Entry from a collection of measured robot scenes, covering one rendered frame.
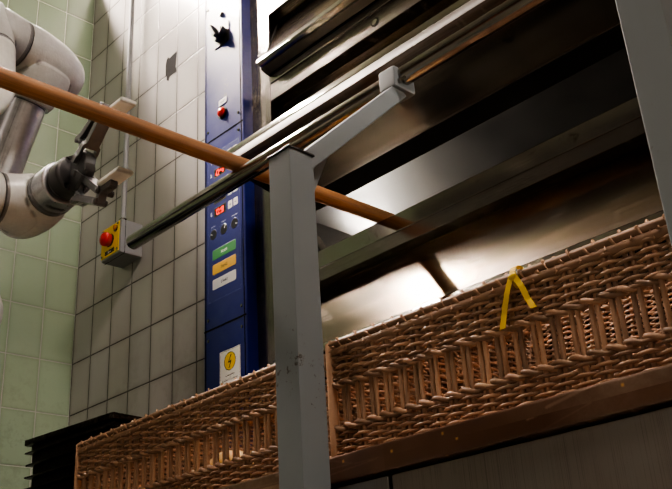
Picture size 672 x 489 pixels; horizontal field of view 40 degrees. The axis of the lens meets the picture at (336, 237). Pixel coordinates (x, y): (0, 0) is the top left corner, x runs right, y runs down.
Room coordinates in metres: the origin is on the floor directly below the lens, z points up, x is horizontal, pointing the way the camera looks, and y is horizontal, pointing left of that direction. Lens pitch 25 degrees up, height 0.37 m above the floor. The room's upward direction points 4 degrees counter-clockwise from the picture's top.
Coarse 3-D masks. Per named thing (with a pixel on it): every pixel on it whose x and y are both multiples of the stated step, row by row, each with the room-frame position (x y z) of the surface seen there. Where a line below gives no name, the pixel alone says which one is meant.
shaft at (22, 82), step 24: (0, 72) 1.12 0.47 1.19; (24, 96) 1.17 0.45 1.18; (48, 96) 1.18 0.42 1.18; (72, 96) 1.20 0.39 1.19; (96, 120) 1.25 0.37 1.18; (120, 120) 1.27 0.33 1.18; (144, 120) 1.30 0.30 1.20; (168, 144) 1.34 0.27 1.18; (192, 144) 1.36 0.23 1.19; (336, 192) 1.60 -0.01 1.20; (360, 216) 1.67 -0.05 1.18; (384, 216) 1.69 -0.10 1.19
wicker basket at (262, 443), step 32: (224, 384) 1.24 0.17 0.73; (256, 384) 1.19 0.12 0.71; (160, 416) 1.36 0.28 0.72; (192, 416) 1.30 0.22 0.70; (224, 416) 1.25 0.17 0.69; (256, 416) 1.19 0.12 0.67; (96, 448) 1.50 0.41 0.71; (128, 448) 1.43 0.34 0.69; (160, 448) 1.36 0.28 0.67; (192, 448) 1.69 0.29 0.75; (224, 448) 1.25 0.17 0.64; (256, 448) 1.20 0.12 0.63; (96, 480) 1.49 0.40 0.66; (128, 480) 1.42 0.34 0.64; (160, 480) 1.36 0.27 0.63; (192, 480) 1.30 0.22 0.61; (224, 480) 1.24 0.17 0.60
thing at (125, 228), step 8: (120, 224) 2.26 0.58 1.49; (128, 224) 2.27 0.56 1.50; (136, 224) 2.29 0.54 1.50; (112, 232) 2.28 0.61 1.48; (120, 232) 2.26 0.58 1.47; (128, 232) 2.27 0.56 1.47; (112, 240) 2.28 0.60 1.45; (120, 240) 2.26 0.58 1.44; (104, 248) 2.31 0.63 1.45; (112, 248) 2.28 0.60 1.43; (120, 248) 2.26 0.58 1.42; (128, 248) 2.28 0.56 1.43; (104, 256) 2.31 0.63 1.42; (112, 256) 2.29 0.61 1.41; (120, 256) 2.29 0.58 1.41; (128, 256) 2.29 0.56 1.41; (136, 256) 2.30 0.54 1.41; (112, 264) 2.34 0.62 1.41; (120, 264) 2.34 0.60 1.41; (128, 264) 2.35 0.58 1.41
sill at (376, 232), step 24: (600, 120) 1.33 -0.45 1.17; (624, 120) 1.31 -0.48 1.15; (552, 144) 1.40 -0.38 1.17; (576, 144) 1.37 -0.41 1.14; (504, 168) 1.47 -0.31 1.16; (528, 168) 1.44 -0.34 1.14; (456, 192) 1.55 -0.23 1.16; (480, 192) 1.52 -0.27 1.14; (408, 216) 1.64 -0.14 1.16; (360, 240) 1.73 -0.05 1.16
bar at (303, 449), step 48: (528, 0) 0.99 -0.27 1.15; (624, 0) 0.67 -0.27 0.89; (432, 48) 1.10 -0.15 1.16; (384, 96) 1.13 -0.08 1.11; (288, 144) 0.98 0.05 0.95; (336, 144) 1.06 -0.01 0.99; (288, 192) 0.99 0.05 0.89; (144, 240) 1.64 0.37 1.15; (288, 240) 0.99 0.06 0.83; (288, 288) 0.99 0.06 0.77; (288, 336) 1.00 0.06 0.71; (288, 384) 1.00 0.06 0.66; (288, 432) 1.00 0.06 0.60; (288, 480) 1.00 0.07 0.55
